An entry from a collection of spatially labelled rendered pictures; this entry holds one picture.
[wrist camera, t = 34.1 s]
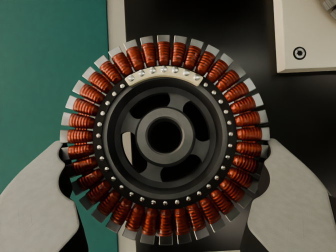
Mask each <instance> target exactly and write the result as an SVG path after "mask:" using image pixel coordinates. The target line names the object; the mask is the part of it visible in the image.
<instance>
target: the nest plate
mask: <svg viewBox="0 0 336 252"><path fill-rule="evenodd" d="M324 1H325V0H273V9H274V28H275V47H276V66H277V73H299V72H320V71H336V20H335V19H334V18H333V17H332V16H331V15H330V13H331V12H332V9H333V8H334V7H336V6H334V7H332V8H331V9H329V10H328V11H326V9H325V8H324V7H323V5H322V2H324Z"/></svg>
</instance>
